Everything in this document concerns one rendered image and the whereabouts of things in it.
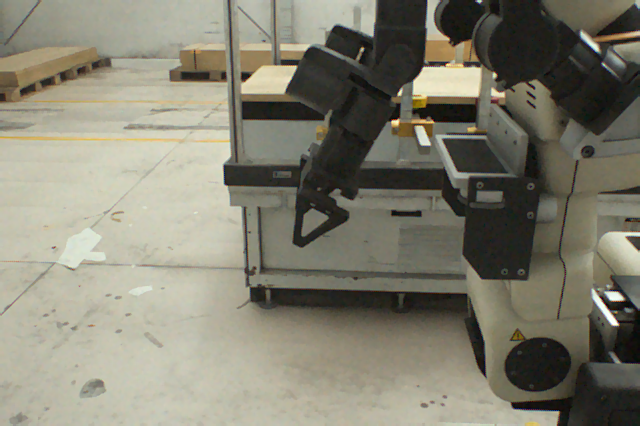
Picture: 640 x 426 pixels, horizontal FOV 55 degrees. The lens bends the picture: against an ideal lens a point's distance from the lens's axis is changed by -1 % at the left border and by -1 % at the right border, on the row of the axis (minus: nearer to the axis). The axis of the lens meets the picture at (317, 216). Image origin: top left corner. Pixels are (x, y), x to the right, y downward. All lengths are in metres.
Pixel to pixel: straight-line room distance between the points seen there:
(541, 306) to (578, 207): 0.16
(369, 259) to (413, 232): 0.21
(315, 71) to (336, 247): 1.80
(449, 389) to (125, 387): 1.10
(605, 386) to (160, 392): 1.54
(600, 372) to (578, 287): 0.13
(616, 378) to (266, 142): 1.62
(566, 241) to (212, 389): 1.46
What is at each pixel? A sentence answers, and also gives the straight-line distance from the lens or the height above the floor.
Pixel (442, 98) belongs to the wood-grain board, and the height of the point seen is 0.89.
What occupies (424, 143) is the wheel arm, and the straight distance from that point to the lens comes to 1.85.
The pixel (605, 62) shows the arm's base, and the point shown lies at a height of 1.22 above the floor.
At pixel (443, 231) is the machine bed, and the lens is 2.48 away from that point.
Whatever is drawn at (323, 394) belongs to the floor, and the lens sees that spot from 2.14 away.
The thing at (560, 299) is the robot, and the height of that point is 0.85.
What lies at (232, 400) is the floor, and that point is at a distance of 2.13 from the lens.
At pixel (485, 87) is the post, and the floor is 0.97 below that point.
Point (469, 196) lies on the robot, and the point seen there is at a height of 1.02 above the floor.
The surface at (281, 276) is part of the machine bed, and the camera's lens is 2.53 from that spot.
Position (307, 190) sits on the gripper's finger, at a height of 1.07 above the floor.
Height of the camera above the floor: 1.31
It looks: 22 degrees down
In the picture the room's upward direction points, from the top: straight up
